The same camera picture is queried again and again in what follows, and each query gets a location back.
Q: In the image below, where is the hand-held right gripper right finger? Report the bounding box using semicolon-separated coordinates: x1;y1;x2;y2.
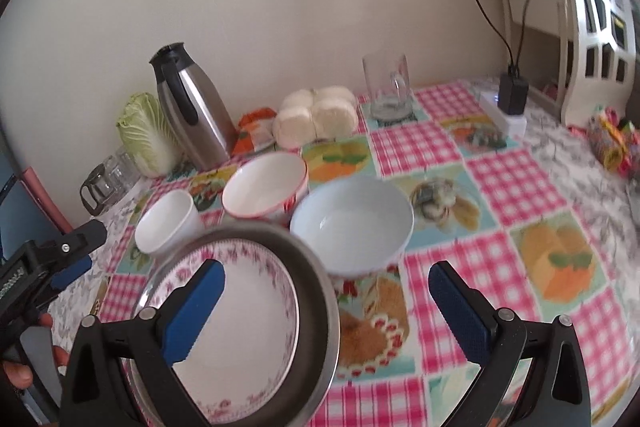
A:
428;261;591;427

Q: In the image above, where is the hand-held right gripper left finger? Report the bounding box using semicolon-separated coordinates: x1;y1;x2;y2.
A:
60;258;227;427

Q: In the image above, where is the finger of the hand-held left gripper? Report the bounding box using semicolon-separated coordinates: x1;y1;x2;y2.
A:
47;218;109;268
50;256;94;294

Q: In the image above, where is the floral rimmed round plate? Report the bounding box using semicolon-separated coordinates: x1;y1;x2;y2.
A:
144;240;301;427

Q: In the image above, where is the white square bowl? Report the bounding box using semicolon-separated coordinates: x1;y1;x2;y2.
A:
134;189;206;258

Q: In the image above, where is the stainless steel round plate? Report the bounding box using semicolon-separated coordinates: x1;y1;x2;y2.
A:
122;224;343;427

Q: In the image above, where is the light blue bowl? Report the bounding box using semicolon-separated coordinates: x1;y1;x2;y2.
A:
289;176;416;279

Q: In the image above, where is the strawberry print bowl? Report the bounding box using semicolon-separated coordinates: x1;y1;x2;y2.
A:
221;151;310;228

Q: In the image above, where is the person's left hand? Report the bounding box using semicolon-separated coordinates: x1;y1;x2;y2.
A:
0;312;71;391

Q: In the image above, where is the pink board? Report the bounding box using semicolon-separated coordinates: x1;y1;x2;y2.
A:
19;166;74;233

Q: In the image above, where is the small glass cup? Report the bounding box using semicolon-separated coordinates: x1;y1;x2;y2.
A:
102;155;127;188
116;146;144;180

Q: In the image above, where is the pink checked tablecloth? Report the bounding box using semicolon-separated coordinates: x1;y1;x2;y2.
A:
97;79;640;427

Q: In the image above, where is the napa cabbage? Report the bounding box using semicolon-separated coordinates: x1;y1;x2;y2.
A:
116;92;181;178

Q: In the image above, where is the stainless steel thermos carafe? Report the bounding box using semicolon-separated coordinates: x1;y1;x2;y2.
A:
148;41;239;170

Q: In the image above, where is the orange snack packet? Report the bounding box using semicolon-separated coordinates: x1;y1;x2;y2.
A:
234;106;279;154

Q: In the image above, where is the white power strip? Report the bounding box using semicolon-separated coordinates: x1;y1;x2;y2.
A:
478;89;529;138

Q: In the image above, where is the black charger adapter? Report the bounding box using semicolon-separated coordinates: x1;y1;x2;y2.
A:
498;65;530;116

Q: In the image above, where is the bag of steamed buns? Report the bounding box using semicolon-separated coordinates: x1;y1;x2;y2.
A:
272;86;359;150

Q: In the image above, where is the colourful candy bag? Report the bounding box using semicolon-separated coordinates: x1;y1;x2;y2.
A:
587;104;640;180

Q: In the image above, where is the clear glass mug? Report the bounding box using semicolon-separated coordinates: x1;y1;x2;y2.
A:
362;50;414;123

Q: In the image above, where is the white lattice rack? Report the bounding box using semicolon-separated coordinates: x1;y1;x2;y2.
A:
499;0;640;128

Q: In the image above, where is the glass teapot black handle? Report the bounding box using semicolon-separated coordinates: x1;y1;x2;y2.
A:
79;164;119;216

